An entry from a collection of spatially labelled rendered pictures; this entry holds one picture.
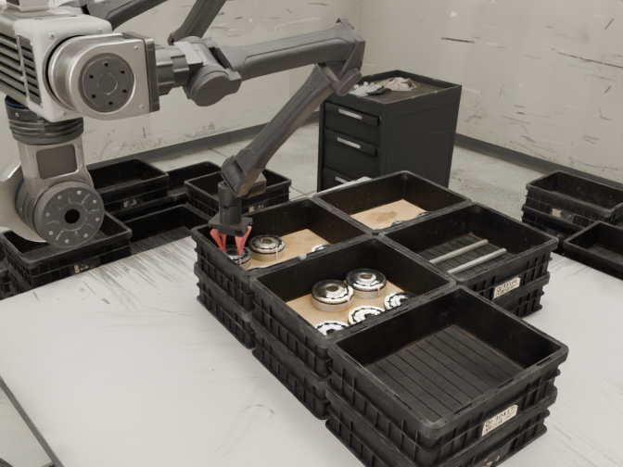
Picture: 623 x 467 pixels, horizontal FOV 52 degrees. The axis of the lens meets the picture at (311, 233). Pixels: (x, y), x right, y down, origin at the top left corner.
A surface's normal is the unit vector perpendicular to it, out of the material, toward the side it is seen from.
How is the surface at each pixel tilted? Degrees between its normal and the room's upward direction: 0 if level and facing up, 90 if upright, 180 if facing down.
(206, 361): 0
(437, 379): 0
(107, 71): 90
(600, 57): 90
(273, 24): 90
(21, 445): 0
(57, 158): 90
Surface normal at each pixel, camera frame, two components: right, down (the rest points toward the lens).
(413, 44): -0.74, 0.29
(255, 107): 0.67, 0.36
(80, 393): 0.03, -0.89
